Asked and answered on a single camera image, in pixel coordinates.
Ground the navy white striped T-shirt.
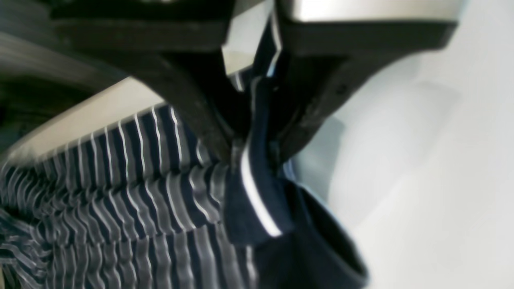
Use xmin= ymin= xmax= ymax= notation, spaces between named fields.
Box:
xmin=1 ymin=26 xmax=369 ymax=289

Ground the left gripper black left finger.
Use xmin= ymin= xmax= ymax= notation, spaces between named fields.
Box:
xmin=0 ymin=0 xmax=251 ymax=161

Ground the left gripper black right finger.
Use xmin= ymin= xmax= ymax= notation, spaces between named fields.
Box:
xmin=271 ymin=0 xmax=462 ymax=161

